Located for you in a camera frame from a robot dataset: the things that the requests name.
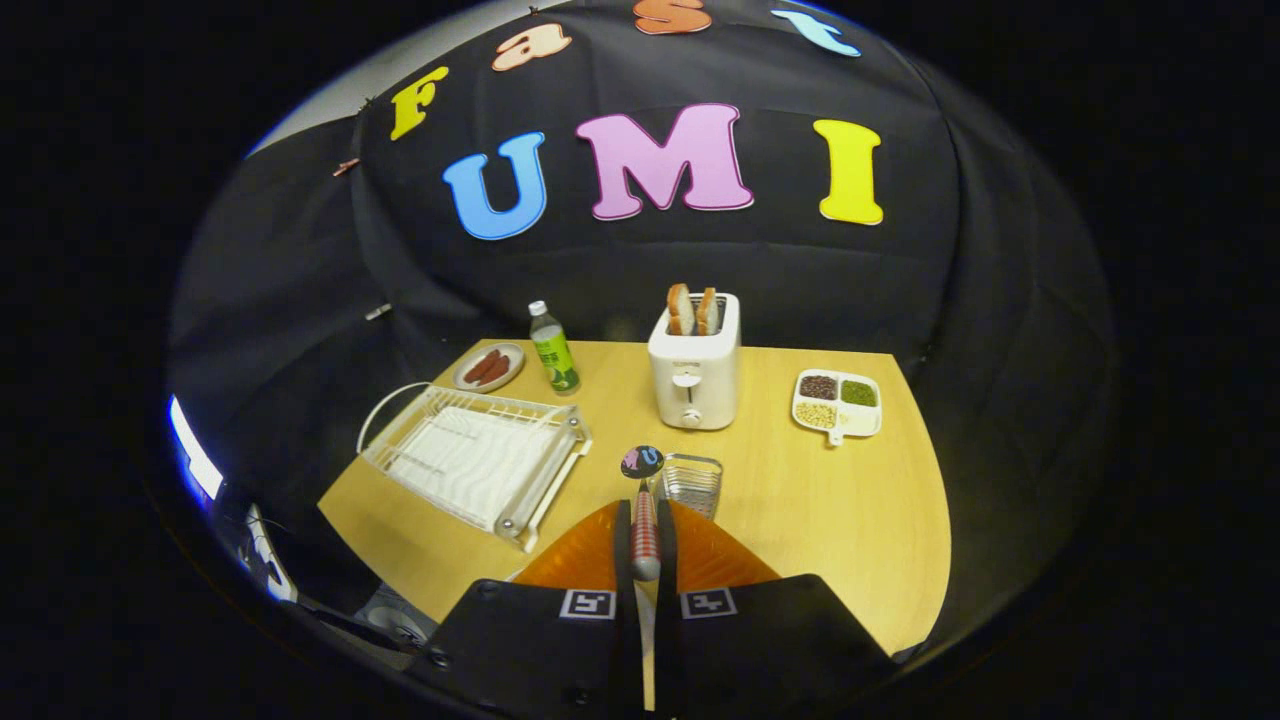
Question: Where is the small plate with meat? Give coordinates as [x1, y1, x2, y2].
[451, 342, 527, 394]

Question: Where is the white toaster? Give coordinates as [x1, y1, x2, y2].
[647, 292, 742, 432]

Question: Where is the spoon with red striped handle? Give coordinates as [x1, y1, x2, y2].
[620, 444, 666, 583]

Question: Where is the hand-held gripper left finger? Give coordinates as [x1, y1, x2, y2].
[415, 498, 649, 719]

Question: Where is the green label drink bottle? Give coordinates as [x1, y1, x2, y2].
[527, 300, 582, 397]

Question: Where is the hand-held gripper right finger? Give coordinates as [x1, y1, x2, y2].
[653, 498, 899, 720]

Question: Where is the white wire dish rack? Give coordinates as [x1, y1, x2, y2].
[356, 382, 594, 554]

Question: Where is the black backdrop cloth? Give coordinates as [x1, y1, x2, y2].
[165, 0, 1119, 651]

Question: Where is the white divided bean dish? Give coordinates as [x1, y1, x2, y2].
[790, 368, 884, 447]

